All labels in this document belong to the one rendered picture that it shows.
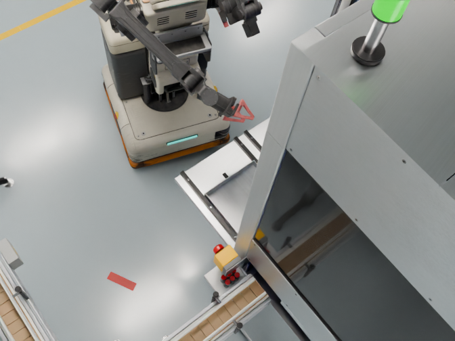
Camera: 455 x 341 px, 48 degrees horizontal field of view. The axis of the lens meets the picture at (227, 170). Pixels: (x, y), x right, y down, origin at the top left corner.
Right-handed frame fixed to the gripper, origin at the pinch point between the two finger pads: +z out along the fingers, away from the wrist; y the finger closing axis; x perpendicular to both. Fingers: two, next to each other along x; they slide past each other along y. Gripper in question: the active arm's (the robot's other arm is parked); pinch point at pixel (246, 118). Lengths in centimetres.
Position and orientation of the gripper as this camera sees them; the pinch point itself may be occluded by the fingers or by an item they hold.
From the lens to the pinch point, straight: 185.4
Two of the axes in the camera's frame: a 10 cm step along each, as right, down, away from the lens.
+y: 3.0, -0.1, -9.5
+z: 8.4, 4.7, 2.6
